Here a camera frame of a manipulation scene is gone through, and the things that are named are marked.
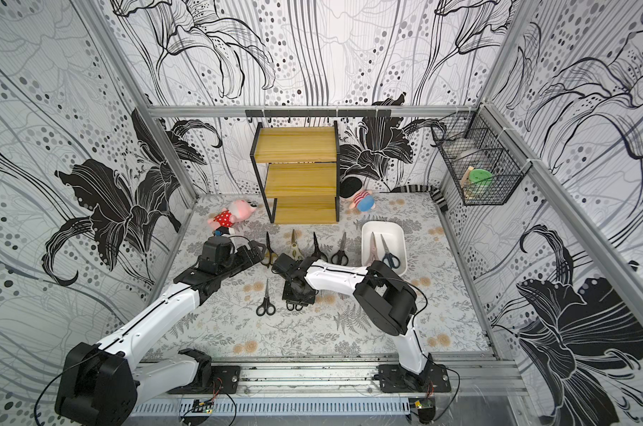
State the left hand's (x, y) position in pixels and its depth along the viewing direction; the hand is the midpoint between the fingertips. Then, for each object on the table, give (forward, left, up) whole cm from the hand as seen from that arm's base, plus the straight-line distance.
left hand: (260, 255), depth 85 cm
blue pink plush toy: (+32, -36, -7) cm, 49 cm away
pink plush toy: (+23, +16, -6) cm, 29 cm away
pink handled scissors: (+8, -39, -11) cm, 41 cm away
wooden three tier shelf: (+41, -8, +1) cm, 42 cm away
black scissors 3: (-12, -2, -12) cm, 18 cm away
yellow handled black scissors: (-3, -4, +5) cm, 7 cm away
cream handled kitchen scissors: (+9, -10, -12) cm, 18 cm away
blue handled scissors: (+7, -46, -11) cm, 47 cm away
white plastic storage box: (+18, -48, -11) cm, 52 cm away
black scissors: (+10, -18, -13) cm, 24 cm away
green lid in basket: (+17, -67, +22) cm, 73 cm away
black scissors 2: (+7, -27, -12) cm, 30 cm away
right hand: (-9, -11, -13) cm, 19 cm away
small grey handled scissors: (-12, -13, -11) cm, 21 cm away
